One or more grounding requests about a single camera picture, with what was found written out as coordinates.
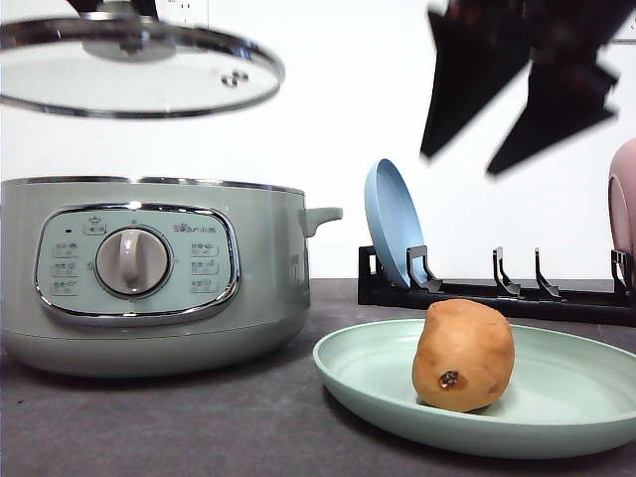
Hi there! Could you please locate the glass lid with green knob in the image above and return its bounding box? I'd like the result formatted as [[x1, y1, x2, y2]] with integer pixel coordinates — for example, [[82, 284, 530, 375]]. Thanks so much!
[[0, 0, 287, 120]]

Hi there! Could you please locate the black plate rack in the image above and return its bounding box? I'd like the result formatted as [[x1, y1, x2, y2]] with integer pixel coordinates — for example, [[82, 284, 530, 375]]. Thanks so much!
[[357, 242, 636, 328]]

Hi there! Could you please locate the pink plate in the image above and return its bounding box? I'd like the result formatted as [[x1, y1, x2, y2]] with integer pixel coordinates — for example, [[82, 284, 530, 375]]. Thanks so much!
[[607, 137, 636, 260]]

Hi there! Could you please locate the brown potato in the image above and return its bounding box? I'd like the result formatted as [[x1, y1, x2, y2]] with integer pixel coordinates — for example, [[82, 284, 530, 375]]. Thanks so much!
[[410, 298, 516, 413]]

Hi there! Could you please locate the pale green electric steamer pot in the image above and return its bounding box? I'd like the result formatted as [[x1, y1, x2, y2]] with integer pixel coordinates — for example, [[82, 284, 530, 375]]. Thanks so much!
[[0, 174, 344, 380]]

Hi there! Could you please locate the green plate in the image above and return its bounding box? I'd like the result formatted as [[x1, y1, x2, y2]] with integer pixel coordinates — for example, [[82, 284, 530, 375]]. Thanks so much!
[[311, 318, 636, 460]]

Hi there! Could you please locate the blue plate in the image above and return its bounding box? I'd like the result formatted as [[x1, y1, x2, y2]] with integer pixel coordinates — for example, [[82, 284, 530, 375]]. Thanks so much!
[[364, 157, 427, 289]]

